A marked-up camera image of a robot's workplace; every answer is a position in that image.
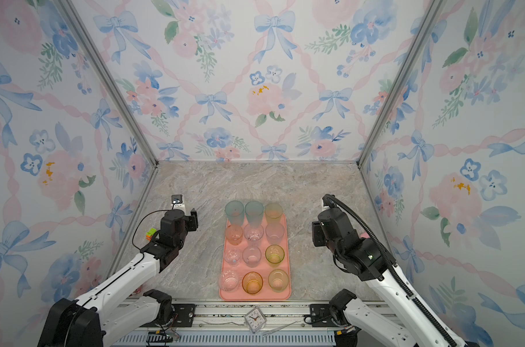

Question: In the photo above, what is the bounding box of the yellow green cup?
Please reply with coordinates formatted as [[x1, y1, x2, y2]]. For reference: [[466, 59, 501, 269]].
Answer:
[[265, 202, 284, 225]]

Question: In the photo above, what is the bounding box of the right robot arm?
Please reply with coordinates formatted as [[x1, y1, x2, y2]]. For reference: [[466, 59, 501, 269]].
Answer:
[[312, 207, 469, 346]]

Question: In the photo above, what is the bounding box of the right corner aluminium post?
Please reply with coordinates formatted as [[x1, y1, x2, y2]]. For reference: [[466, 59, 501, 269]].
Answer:
[[357, 0, 445, 170]]

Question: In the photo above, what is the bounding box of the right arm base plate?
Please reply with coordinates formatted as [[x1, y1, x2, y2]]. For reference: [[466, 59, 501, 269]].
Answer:
[[304, 304, 352, 329]]

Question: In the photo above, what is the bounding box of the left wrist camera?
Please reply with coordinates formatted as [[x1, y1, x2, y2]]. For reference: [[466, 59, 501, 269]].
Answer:
[[171, 194, 186, 213]]

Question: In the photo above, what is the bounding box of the clear glass column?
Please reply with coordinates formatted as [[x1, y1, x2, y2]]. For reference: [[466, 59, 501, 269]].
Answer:
[[243, 224, 265, 244]]

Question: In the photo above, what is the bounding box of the clear pinkish cup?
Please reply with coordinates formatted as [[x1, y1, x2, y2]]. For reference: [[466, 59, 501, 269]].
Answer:
[[265, 224, 286, 244]]

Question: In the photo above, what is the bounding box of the clear textured cup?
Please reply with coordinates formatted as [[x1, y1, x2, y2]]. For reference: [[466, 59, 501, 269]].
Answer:
[[242, 246, 262, 268]]

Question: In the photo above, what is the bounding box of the pink tinted glass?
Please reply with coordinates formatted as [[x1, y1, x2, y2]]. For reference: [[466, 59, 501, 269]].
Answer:
[[225, 224, 244, 246]]

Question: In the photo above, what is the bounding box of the teal textured cup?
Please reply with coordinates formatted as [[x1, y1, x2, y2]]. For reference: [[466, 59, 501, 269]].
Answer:
[[245, 200, 265, 228], [225, 200, 245, 226]]

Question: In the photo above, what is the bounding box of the orange green toy block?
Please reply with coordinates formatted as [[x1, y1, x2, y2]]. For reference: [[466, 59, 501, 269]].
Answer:
[[145, 228, 157, 241]]

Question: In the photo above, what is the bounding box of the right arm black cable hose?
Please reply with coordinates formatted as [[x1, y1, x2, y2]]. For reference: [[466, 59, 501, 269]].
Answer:
[[322, 194, 459, 347]]

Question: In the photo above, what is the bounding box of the aluminium front rail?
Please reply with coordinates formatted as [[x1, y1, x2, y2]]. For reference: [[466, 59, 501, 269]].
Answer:
[[66, 298, 437, 347]]

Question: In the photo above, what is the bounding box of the clear frosted cup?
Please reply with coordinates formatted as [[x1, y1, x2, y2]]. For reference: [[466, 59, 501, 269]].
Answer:
[[219, 270, 240, 292]]

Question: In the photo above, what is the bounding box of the small clear glass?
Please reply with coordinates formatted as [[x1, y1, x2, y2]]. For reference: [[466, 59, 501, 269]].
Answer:
[[223, 247, 242, 267]]

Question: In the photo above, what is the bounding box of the left corner aluminium post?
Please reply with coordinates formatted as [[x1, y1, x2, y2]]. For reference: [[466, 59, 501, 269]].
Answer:
[[54, 0, 158, 167]]

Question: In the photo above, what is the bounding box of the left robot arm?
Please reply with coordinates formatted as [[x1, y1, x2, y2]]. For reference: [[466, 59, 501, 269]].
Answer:
[[38, 208, 199, 346]]

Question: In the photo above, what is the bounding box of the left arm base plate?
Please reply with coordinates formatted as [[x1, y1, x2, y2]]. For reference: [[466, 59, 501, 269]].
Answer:
[[156, 303, 196, 328]]

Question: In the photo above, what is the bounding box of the small white clock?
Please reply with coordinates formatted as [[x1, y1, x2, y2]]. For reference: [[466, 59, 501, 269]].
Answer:
[[244, 307, 267, 333]]

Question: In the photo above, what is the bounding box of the pink rectangular tray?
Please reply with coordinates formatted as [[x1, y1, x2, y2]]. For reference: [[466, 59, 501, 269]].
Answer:
[[219, 215, 292, 302]]

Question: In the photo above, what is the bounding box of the light green textured cup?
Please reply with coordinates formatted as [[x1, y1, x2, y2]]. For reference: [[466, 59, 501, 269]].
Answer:
[[268, 269, 289, 292]]

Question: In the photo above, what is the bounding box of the amber yellow cup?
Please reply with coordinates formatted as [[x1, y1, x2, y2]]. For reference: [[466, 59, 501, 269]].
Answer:
[[242, 271, 264, 295]]

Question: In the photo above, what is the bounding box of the corner aluminium post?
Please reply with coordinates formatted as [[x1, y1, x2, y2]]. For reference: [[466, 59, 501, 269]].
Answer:
[[357, 0, 445, 170], [54, 0, 158, 167]]

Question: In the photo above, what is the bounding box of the bright green glass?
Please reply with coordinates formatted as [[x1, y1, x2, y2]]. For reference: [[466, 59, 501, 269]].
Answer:
[[265, 244, 285, 267]]

